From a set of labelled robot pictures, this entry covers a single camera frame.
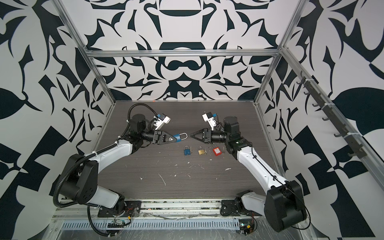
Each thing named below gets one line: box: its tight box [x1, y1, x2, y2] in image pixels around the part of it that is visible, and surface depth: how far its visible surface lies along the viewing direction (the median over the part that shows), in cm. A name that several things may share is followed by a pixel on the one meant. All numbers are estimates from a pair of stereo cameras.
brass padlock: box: [198, 146, 205, 155], surface depth 96 cm
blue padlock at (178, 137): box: [173, 133, 188, 143], surface depth 73 cm
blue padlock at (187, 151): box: [184, 145, 191, 156], surface depth 96 cm
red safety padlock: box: [212, 147, 223, 157], surface depth 95 cm
